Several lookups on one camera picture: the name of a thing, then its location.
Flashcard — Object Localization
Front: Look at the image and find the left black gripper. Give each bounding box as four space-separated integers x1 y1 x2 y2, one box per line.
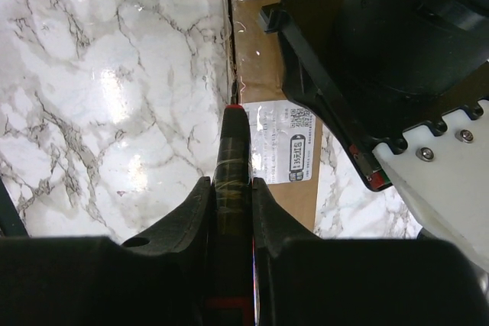
260 0 488 192

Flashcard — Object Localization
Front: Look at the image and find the brown cardboard express box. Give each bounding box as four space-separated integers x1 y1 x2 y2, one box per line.
219 0 356 234

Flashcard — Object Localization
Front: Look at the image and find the red black utility knife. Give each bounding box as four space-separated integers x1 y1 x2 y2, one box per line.
203 97 255 325

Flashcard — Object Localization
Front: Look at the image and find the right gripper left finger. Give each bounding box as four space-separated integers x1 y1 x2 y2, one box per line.
1 177 212 325

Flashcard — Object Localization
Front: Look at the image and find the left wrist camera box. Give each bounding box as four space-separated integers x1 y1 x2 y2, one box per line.
374 100 488 270

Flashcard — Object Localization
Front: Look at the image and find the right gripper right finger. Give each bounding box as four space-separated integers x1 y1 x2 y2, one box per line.
251 178 488 325

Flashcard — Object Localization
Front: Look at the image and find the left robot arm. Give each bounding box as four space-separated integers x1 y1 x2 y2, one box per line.
260 0 488 192

